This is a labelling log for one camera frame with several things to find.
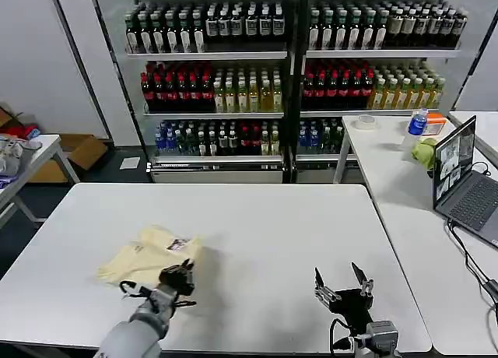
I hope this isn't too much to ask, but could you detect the orange and white box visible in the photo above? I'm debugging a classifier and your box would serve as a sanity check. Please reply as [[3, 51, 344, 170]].
[[421, 113, 447, 136]]

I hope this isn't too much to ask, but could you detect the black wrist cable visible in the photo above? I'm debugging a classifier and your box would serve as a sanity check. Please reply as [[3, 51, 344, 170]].
[[328, 317, 356, 356], [118, 279, 198, 309]]

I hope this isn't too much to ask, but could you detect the green cloth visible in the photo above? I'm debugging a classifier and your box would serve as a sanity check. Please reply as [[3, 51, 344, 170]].
[[411, 136, 437, 171]]

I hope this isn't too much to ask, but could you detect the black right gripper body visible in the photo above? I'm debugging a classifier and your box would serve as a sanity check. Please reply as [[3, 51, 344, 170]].
[[329, 288, 375, 328]]

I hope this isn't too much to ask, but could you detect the shelf rack with drink bottles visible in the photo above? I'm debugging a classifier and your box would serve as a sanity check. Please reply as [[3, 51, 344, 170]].
[[294, 0, 468, 184], [91, 0, 297, 184]]

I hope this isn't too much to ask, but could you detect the brown cardboard box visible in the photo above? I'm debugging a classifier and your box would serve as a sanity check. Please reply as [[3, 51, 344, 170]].
[[27, 133, 109, 184]]

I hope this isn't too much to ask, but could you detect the pale yellow shirt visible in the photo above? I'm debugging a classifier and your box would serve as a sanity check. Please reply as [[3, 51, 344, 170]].
[[96, 224, 206, 288]]

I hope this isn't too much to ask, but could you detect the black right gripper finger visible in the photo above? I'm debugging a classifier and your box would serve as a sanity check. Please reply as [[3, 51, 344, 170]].
[[314, 267, 342, 303], [351, 261, 375, 297]]

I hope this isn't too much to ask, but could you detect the black laptop power cable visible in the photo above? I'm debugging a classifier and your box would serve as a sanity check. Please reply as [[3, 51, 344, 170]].
[[446, 217, 498, 309]]

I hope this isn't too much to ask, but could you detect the white side desk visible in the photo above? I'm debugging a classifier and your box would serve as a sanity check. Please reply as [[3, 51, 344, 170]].
[[333, 114, 498, 356]]

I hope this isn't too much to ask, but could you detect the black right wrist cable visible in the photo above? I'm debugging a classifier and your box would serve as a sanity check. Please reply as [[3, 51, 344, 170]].
[[328, 317, 356, 356]]

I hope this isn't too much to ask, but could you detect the dark wall strip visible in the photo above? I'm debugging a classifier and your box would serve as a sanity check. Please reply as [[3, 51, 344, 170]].
[[452, 7, 498, 111]]

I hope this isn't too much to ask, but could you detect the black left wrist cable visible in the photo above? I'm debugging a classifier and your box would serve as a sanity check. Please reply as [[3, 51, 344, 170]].
[[118, 279, 198, 309]]

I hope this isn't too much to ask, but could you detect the small white side table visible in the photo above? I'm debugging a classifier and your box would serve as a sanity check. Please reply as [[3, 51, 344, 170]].
[[0, 134, 82, 229]]

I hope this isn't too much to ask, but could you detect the water bottle with blue label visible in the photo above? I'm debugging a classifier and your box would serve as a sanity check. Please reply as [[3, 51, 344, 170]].
[[402, 108, 430, 152]]

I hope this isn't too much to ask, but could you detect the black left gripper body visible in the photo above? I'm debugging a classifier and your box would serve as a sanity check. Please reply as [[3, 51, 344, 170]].
[[158, 264, 196, 297]]

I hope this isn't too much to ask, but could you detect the pile of clothes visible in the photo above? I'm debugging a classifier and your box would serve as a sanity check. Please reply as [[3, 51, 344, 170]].
[[0, 124, 43, 190]]

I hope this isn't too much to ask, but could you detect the grey laptop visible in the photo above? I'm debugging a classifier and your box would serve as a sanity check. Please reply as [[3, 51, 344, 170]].
[[432, 115, 498, 249]]

